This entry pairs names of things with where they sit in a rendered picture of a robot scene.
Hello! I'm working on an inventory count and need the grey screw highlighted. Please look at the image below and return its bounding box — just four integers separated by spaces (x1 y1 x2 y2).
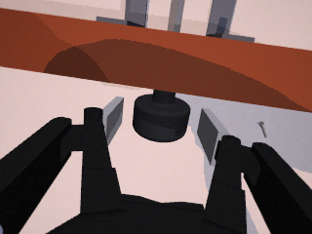
258 122 267 137

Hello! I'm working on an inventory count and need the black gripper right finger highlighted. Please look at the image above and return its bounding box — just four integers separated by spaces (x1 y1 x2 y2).
197 108 312 234

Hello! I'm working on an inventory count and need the reddish-brown wooden door slab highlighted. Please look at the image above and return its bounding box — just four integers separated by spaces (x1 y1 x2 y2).
0 8 312 113

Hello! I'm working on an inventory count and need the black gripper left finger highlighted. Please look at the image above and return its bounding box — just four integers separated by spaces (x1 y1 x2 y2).
0 97 134 234

